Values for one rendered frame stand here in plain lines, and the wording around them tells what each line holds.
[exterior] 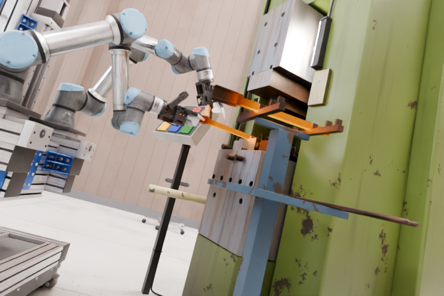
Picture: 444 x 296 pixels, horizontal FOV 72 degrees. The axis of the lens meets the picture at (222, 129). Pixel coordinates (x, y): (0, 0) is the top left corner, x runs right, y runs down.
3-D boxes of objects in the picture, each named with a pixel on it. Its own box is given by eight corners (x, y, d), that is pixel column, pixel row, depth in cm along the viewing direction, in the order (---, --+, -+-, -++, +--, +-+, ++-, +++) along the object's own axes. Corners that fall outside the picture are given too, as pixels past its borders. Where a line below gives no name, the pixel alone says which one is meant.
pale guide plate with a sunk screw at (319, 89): (322, 103, 135) (329, 68, 138) (307, 105, 143) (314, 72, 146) (325, 104, 136) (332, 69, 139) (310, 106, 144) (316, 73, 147)
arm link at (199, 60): (195, 51, 149) (210, 46, 145) (199, 73, 150) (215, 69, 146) (187, 49, 142) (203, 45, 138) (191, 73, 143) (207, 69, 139)
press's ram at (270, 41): (291, 61, 144) (307, -12, 151) (245, 77, 177) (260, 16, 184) (348, 93, 163) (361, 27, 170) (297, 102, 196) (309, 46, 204)
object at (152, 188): (148, 193, 163) (151, 183, 164) (145, 191, 168) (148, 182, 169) (217, 208, 183) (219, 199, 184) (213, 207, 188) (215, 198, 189)
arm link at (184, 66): (166, 53, 146) (185, 47, 141) (179, 64, 155) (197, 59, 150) (165, 68, 143) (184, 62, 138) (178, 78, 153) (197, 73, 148)
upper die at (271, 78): (269, 84, 154) (273, 67, 155) (246, 90, 171) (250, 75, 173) (325, 112, 173) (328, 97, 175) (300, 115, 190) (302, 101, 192)
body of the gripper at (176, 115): (179, 127, 141) (154, 118, 135) (184, 110, 143) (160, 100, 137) (185, 126, 134) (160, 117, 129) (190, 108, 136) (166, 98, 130)
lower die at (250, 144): (252, 152, 147) (256, 136, 149) (231, 152, 164) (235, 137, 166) (313, 174, 166) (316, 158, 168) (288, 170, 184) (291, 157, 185)
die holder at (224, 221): (236, 256, 123) (261, 150, 132) (197, 232, 156) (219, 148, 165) (330, 269, 149) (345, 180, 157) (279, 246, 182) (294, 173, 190)
